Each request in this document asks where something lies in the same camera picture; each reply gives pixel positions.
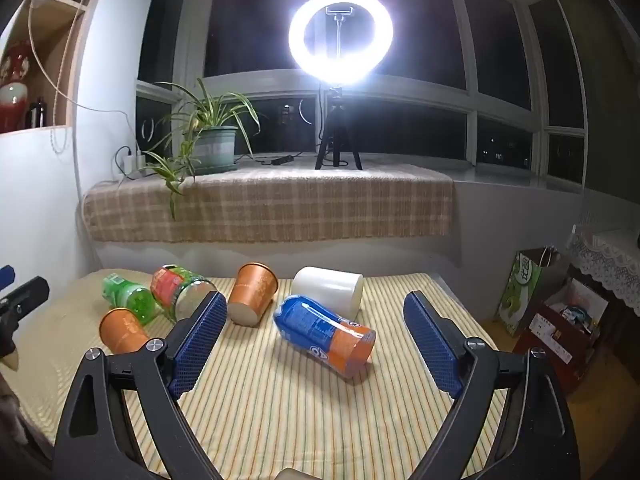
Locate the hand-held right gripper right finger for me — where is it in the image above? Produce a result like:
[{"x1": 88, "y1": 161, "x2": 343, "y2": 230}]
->
[{"x1": 403, "y1": 290, "x2": 584, "y2": 480}]

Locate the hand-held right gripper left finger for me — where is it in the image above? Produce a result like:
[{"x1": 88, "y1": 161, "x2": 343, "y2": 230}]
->
[{"x1": 52, "y1": 290, "x2": 227, "y2": 480}]

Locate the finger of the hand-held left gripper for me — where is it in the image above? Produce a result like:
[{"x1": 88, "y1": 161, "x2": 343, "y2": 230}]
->
[{"x1": 0, "y1": 276, "x2": 50, "y2": 333}]

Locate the red and green cup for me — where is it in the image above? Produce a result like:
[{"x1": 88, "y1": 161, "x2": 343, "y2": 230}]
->
[{"x1": 150, "y1": 264, "x2": 218, "y2": 323}]

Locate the orange paper cup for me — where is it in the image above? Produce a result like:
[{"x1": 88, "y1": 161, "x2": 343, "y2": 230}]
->
[
  {"x1": 227, "y1": 261, "x2": 279, "y2": 326},
  {"x1": 99, "y1": 307, "x2": 153, "y2": 356}
]

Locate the blue and orange cup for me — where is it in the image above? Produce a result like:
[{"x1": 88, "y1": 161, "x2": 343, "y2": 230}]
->
[{"x1": 272, "y1": 294, "x2": 377, "y2": 373}]

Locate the white cup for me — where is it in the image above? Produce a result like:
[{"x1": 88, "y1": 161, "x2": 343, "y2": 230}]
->
[{"x1": 291, "y1": 266, "x2": 364, "y2": 321}]

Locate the green plastic bottle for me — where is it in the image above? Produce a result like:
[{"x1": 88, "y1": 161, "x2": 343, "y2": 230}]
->
[{"x1": 101, "y1": 272, "x2": 162, "y2": 325}]

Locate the striped yellow tablecloth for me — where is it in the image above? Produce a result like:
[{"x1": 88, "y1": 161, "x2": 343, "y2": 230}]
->
[{"x1": 10, "y1": 272, "x2": 507, "y2": 480}]

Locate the green paper bag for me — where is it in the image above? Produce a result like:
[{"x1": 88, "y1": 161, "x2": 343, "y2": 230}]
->
[{"x1": 495, "y1": 247, "x2": 557, "y2": 337}]

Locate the red cardboard box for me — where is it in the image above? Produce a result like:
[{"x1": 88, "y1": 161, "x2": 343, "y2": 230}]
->
[{"x1": 512, "y1": 265, "x2": 621, "y2": 397}]

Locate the white power strip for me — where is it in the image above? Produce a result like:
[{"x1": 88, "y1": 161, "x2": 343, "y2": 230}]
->
[{"x1": 116, "y1": 146, "x2": 152, "y2": 181}]

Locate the plaid beige cloth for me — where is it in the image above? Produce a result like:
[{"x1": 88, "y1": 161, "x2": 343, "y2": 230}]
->
[{"x1": 82, "y1": 164, "x2": 455, "y2": 244}]

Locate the black bottle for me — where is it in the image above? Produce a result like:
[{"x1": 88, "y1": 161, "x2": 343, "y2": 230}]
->
[{"x1": 27, "y1": 97, "x2": 49, "y2": 129}]

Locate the potted spider plant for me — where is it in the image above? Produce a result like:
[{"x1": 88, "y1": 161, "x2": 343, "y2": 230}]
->
[{"x1": 145, "y1": 77, "x2": 266, "y2": 221}]

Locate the white lace cloth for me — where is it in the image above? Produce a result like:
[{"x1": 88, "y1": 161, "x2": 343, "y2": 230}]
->
[{"x1": 565, "y1": 225, "x2": 640, "y2": 318}]

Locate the red and white vase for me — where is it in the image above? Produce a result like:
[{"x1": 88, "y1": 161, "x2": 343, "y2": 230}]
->
[{"x1": 0, "y1": 40, "x2": 32, "y2": 133}]

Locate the black tripod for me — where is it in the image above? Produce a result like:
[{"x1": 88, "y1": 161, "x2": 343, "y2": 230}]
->
[{"x1": 314, "y1": 85, "x2": 364, "y2": 171}]

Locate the wooden shelf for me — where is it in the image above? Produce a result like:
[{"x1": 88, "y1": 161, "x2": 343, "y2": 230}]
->
[{"x1": 0, "y1": 0, "x2": 103, "y2": 136}]

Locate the white cable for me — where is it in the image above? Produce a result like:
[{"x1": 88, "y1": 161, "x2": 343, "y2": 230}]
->
[{"x1": 27, "y1": 0, "x2": 138, "y2": 161}]

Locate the black cable with switch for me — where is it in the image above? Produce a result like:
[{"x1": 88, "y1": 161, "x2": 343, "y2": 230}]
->
[{"x1": 240, "y1": 151, "x2": 321, "y2": 167}]

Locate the white ring light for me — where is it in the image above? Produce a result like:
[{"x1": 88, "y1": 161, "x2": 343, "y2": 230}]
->
[{"x1": 288, "y1": 0, "x2": 394, "y2": 86}]

